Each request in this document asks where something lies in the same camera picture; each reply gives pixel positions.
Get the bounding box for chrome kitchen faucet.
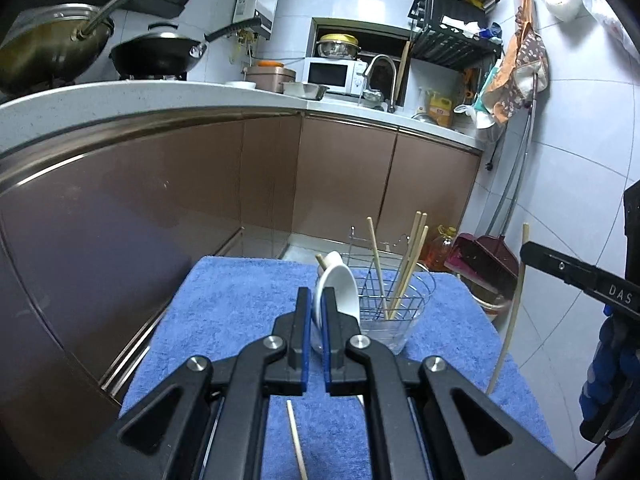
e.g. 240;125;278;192
361;54;397;114

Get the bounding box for white microwave oven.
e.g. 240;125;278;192
303;58;367;96

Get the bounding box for black wok with lid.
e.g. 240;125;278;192
110;16;267;80

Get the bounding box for cream ceramic spoon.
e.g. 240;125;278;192
316;250;344;276

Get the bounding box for light blue ceramic spoon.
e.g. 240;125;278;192
310;263;360;353

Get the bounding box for cream trash bin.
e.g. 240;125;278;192
469;284;511;322

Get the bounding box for brass wok with lid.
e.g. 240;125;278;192
1;0;130;94

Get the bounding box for maroon dustpan with broom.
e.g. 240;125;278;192
445;233;520;300

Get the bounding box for grey hose pipes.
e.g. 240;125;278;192
486;74;538;237

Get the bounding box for yellow lidded steel bowl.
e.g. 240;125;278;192
316;34;360;60

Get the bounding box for black dish rack shelf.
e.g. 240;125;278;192
408;0;502;72

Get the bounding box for patterned hanging apron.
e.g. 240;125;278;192
482;0;549;124

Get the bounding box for brown rice cooker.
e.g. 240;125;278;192
245;61;296;94

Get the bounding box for white bowl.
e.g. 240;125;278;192
224;80;257;90

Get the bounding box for wire utensil holder clear base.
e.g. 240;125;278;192
342;226;436;354

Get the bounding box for cooking oil bottle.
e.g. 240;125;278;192
423;226;457;272

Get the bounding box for wooden chopstick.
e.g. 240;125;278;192
486;222;532;396
386;210;422;321
389;224;431;321
285;399;308;480
367;216;388;320
397;212;428;306

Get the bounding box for blue gloved right hand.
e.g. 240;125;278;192
578;306;639;442

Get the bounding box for yellow detergent bottle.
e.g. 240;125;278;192
427;91;454;128

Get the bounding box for stainless steel tray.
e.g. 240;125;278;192
282;81;328;101

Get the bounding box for blue towel mat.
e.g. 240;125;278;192
119;254;557;480

